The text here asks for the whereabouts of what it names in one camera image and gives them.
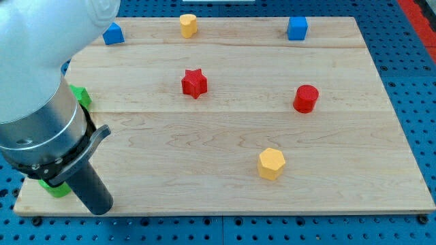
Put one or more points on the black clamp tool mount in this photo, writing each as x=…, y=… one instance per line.
x=58, y=171

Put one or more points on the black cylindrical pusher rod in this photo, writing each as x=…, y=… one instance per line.
x=90, y=190

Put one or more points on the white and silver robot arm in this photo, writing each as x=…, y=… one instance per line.
x=45, y=132

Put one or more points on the green star block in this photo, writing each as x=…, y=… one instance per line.
x=81, y=95

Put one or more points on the red star block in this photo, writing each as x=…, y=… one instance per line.
x=194, y=83

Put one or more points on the wooden board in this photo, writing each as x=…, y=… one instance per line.
x=169, y=154

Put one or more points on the green cylinder block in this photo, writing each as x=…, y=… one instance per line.
x=58, y=191

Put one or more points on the blue pentagon block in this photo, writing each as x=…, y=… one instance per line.
x=113, y=35

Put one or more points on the yellow hexagon block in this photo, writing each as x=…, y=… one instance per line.
x=271, y=163

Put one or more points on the yellow heart block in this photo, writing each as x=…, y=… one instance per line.
x=188, y=24

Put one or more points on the red cylinder block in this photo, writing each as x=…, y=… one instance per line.
x=305, y=98

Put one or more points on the blue cube block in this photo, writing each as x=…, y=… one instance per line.
x=297, y=28

